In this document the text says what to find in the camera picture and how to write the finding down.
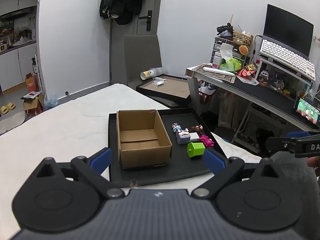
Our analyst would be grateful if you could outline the black door handle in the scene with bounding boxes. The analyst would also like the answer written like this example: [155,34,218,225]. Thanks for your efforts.
[139,10,153,32]

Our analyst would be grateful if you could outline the green block toy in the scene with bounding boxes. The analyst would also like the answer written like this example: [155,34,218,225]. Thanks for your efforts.
[187,142,206,158]

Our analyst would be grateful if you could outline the white tissue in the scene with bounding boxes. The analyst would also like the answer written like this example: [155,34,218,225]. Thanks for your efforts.
[219,43,235,62]

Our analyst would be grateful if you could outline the black tray with brown liner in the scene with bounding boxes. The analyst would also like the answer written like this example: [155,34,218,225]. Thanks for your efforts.
[136,74,193,103]

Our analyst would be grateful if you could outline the orange box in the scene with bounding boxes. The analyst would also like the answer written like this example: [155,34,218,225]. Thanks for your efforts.
[25,73,38,92]

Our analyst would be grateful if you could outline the white keyboard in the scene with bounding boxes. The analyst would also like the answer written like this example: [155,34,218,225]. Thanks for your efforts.
[259,40,316,81]

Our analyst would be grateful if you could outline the green plastic bag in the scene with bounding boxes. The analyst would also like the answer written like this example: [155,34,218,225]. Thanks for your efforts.
[219,58,242,72]

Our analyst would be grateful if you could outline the red toy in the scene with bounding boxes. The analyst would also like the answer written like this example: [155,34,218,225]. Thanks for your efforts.
[237,68,256,78]

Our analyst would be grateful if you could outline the tablet with game screen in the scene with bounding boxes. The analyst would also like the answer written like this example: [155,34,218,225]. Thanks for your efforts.
[293,96,320,127]

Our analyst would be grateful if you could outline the pack of water bottles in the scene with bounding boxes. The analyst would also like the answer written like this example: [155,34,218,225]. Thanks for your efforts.
[44,94,59,110]

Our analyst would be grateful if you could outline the purple cube figurine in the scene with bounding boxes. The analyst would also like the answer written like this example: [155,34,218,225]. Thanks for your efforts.
[176,131,192,145]

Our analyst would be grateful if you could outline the grey drawer organizer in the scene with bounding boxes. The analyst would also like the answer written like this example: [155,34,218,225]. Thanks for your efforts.
[212,36,250,68]

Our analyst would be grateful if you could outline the grey panel board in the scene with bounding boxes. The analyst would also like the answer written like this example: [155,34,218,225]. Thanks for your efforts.
[124,34,162,87]

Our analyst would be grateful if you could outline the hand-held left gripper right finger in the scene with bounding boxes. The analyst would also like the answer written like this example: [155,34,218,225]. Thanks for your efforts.
[191,149,282,200]

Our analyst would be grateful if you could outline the person's right hand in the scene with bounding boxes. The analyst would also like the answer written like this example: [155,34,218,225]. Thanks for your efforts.
[307,156,320,168]

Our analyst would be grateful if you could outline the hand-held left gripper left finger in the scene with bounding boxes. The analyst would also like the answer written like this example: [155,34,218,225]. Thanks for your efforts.
[37,148,125,200]

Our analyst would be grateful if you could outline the brown cardboard box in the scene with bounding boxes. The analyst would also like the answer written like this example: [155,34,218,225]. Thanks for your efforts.
[116,109,173,170]

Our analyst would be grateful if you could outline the wicker basket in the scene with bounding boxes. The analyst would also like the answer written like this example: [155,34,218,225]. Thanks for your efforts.
[233,30,254,47]

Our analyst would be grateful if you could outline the raccoon figurine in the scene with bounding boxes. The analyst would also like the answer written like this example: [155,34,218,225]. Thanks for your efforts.
[259,70,271,87]

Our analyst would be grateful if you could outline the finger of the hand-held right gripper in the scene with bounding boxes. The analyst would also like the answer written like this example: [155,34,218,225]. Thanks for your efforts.
[265,136,297,155]
[286,131,313,139]

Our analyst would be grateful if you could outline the red basket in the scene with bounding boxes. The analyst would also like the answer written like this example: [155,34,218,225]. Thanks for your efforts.
[199,84,218,103]

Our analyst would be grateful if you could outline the plastic bottle with yellow label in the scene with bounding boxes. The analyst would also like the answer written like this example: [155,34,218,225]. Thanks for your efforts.
[140,67,163,80]

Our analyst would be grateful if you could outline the open cardboard box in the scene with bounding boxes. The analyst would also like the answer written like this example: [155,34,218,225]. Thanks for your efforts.
[20,91,45,116]

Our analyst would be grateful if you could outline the black jackets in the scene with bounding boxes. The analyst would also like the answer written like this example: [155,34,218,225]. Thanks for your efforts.
[99,0,147,26]

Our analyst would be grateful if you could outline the black monitor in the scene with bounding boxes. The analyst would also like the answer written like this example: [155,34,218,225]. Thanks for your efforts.
[263,4,315,58]

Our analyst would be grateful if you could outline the pink hooded figurine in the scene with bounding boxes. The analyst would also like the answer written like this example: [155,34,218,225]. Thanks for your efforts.
[199,134,215,148]

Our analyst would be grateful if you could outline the light floor mat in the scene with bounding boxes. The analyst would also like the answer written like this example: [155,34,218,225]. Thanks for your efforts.
[0,111,26,134]

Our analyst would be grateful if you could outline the grey door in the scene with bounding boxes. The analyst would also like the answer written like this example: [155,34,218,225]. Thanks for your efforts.
[110,0,166,85]

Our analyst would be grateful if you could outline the kitchen cabinet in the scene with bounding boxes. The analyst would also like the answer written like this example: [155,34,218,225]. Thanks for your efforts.
[0,0,40,92]

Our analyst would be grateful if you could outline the grey monitor riser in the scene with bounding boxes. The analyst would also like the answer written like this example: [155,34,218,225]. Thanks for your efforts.
[257,55,314,100]

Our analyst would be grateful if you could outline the white roll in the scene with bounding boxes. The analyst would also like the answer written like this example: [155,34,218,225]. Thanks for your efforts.
[203,66,237,77]

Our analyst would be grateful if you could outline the pill bottle with pink cap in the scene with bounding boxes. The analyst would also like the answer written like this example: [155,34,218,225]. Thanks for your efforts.
[212,52,223,69]

